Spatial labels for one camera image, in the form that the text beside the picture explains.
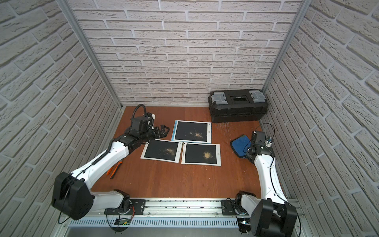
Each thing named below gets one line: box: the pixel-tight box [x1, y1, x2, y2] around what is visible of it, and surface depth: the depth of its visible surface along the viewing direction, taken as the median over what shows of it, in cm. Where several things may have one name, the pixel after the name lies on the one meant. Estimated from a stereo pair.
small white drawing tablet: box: [181, 142, 222, 167], surface depth 94 cm
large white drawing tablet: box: [140, 139, 184, 164], surface depth 95 cm
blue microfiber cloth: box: [229, 134, 253, 159], surface depth 100 cm
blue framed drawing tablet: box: [171, 119, 212, 144], surface depth 105 cm
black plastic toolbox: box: [207, 88, 269, 123], surface depth 102 cm
